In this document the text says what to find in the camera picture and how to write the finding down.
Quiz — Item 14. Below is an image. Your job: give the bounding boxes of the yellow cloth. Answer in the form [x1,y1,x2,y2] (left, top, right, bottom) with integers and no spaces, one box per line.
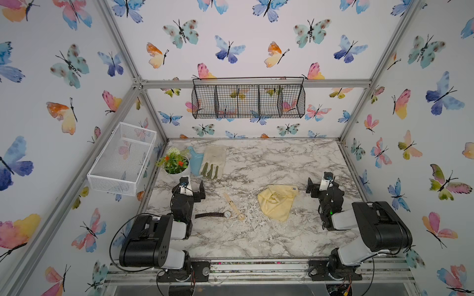
[257,185,299,222]

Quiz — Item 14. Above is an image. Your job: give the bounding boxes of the wooden stick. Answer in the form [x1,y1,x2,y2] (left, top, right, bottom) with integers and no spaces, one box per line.
[223,192,246,222]

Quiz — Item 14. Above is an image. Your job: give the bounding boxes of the brown strap gold watch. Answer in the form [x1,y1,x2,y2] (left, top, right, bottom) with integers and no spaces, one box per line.
[195,210,232,219]

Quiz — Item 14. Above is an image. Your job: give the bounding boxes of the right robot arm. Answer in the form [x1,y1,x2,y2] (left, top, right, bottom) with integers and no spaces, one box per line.
[306,172,413,281]

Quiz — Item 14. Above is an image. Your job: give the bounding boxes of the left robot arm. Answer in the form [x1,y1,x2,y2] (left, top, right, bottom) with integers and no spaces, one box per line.
[118,179,206,270]

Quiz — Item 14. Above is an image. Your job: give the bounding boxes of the white pot with flowers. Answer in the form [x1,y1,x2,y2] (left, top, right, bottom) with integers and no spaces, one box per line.
[156,148,190,181]

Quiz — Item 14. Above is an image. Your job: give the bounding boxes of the light blue scoop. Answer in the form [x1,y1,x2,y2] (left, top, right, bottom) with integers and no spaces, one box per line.
[187,146,204,176]

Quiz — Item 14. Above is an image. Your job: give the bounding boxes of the beige green garden glove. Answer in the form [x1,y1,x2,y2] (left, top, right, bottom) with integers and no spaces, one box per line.
[199,146,227,180]

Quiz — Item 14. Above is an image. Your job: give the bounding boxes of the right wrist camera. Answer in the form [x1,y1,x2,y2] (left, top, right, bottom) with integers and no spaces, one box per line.
[319,171,334,191]

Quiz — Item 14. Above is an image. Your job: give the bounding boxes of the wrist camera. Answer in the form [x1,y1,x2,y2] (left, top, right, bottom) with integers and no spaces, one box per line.
[319,171,334,191]
[178,176,194,196]

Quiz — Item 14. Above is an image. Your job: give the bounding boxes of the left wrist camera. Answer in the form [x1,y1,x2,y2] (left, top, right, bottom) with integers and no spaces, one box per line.
[178,176,194,196]

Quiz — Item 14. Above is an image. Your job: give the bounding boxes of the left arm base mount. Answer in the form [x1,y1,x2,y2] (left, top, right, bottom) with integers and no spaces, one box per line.
[157,259,211,284]

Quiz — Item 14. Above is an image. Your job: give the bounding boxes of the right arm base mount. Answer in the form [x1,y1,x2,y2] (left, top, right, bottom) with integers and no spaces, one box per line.
[307,255,362,281]

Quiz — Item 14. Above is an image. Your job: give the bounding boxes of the white mesh wall basket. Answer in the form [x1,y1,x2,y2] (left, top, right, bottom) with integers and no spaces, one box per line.
[87,122,157,196]

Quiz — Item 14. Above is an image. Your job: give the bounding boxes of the aluminium front rail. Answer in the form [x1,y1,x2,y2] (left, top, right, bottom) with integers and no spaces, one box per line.
[103,258,408,286]

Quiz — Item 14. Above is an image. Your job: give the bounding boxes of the black wire wall basket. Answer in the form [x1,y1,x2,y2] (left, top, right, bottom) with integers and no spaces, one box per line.
[188,77,306,120]

